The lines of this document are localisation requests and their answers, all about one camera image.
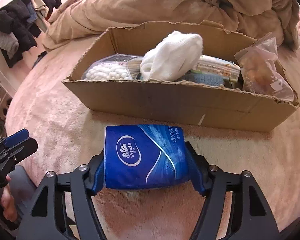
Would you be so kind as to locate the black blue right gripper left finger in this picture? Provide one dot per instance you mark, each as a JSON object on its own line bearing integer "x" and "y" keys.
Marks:
{"x": 46, "y": 216}

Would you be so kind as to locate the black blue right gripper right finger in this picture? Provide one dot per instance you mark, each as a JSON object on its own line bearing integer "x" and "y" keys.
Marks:
{"x": 250, "y": 213}

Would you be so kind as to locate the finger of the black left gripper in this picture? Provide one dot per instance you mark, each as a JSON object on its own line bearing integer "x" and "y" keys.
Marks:
{"x": 12, "y": 156}
{"x": 12, "y": 140}

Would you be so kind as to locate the blue Vinda tissue pack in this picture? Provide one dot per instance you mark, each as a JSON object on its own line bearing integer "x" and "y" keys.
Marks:
{"x": 138, "y": 157}

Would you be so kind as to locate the zip bag of cotton swabs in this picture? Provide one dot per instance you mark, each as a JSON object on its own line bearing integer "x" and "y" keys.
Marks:
{"x": 114, "y": 67}

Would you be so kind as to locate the clear zip bag with snacks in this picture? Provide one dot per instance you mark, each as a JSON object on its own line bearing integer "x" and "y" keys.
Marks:
{"x": 258, "y": 69}

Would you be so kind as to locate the bear print tissue pack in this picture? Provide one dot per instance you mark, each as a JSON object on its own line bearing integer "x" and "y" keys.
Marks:
{"x": 213, "y": 65}

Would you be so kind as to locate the white socks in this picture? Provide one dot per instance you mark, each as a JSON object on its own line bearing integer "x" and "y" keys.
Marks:
{"x": 172, "y": 58}

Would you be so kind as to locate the person's left hand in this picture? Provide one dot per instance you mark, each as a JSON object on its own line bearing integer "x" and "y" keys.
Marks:
{"x": 8, "y": 204}

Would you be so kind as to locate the grey trouser leg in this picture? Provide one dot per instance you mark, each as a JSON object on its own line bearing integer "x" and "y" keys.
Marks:
{"x": 22, "y": 189}

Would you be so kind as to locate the black bag on floor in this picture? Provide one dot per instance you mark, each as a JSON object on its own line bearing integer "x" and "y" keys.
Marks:
{"x": 40, "y": 56}

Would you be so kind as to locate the brown cardboard box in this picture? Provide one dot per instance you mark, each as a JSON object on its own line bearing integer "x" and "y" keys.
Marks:
{"x": 180, "y": 102}

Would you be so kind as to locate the pile of dark clothes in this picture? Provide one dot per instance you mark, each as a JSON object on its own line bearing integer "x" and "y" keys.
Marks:
{"x": 21, "y": 22}

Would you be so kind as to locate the blue grey folded cloth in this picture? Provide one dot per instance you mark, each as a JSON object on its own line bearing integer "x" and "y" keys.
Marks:
{"x": 194, "y": 77}

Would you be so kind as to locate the beige fluffy duvet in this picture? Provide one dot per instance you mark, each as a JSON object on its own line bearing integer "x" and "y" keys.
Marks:
{"x": 254, "y": 18}

